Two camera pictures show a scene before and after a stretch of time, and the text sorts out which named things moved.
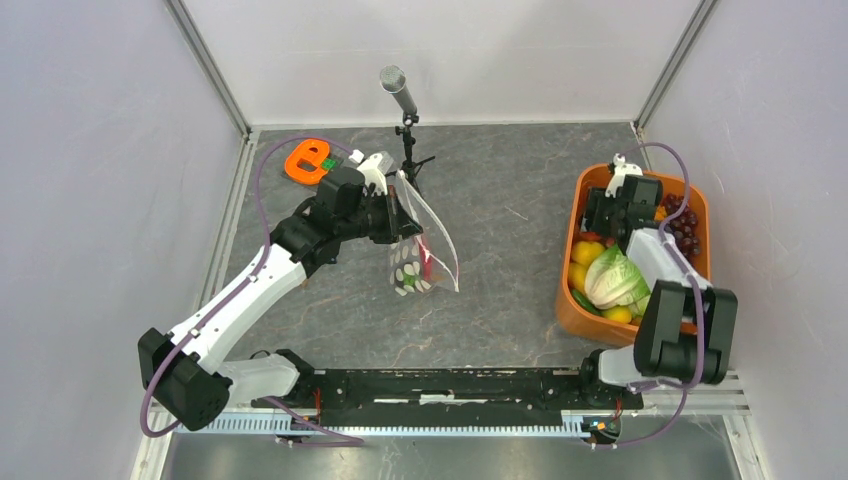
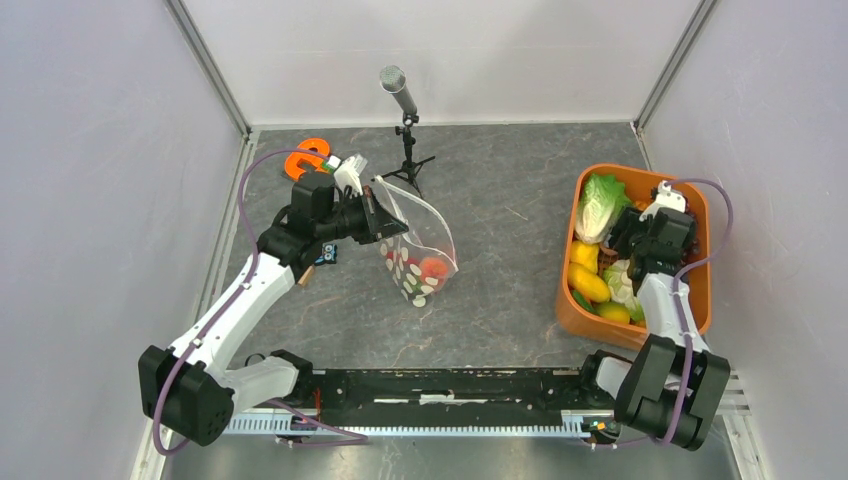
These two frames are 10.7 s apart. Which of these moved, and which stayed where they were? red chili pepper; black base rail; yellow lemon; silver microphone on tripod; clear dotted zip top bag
Moved: yellow lemon; clear dotted zip top bag; red chili pepper
Stayed: silver microphone on tripod; black base rail
